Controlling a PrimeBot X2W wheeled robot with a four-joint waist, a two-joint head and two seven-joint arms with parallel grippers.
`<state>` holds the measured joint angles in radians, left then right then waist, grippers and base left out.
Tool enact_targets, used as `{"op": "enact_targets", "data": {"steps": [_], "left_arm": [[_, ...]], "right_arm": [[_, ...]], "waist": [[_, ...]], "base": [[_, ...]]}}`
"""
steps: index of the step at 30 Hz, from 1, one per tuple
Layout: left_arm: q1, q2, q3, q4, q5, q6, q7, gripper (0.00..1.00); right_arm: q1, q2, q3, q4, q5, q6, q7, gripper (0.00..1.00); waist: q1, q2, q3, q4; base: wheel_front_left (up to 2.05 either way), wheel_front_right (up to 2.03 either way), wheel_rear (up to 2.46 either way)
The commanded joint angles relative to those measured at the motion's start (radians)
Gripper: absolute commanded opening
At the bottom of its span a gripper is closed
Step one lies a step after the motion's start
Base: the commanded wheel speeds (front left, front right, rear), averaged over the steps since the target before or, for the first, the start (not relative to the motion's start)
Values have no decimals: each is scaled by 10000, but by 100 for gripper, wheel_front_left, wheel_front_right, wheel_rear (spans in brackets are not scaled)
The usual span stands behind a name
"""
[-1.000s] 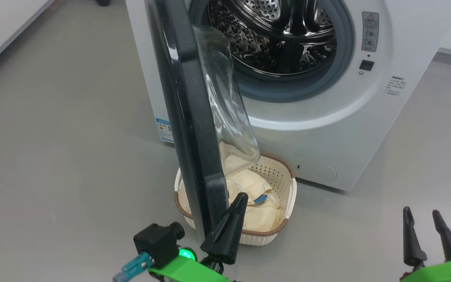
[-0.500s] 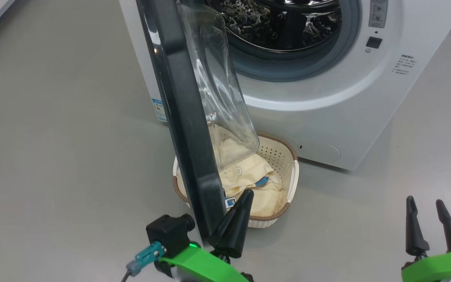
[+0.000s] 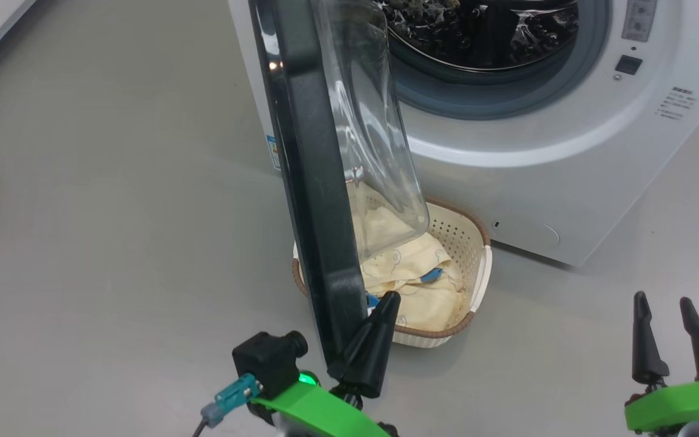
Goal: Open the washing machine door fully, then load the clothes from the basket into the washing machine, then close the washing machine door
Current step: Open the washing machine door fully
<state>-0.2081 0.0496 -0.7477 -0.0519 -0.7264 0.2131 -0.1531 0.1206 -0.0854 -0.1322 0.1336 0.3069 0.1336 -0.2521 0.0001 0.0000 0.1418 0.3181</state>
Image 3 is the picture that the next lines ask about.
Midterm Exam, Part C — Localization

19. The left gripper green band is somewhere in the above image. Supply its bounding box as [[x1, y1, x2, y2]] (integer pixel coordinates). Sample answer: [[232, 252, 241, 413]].
[[249, 291, 402, 437]]

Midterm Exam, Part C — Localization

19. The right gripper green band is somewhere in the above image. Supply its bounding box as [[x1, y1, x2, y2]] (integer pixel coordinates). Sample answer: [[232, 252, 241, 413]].
[[624, 291, 699, 437]]

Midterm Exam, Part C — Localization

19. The cream bear-print garment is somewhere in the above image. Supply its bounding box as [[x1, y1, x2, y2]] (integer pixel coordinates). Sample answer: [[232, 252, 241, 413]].
[[349, 182, 454, 287]]

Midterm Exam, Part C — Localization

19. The round black glass washer door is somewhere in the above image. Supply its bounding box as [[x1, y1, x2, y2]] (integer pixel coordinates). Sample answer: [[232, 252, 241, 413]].
[[248, 0, 430, 380]]

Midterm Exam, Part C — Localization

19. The white front-load washing machine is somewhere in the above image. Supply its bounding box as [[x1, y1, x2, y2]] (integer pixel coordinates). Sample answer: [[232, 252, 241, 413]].
[[227, 0, 699, 268]]

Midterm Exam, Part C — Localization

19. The grey rubber washing machine seal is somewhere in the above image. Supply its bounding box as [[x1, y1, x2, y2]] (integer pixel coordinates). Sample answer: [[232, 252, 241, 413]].
[[389, 0, 611, 120]]

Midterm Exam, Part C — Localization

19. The cream perforated laundry basket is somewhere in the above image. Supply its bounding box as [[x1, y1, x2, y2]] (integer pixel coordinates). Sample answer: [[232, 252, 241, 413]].
[[292, 182, 493, 348]]

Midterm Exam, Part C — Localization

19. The round white filter cover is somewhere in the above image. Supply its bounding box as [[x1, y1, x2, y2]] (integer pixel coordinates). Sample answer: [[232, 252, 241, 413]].
[[489, 220, 560, 249]]

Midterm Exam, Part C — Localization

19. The grey printed warning label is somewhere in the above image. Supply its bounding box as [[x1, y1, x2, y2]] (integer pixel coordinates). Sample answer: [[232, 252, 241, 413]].
[[656, 87, 696, 120]]

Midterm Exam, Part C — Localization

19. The black cable with teal connector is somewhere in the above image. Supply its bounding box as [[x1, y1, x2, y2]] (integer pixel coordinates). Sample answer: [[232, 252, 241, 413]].
[[192, 373, 263, 437]]

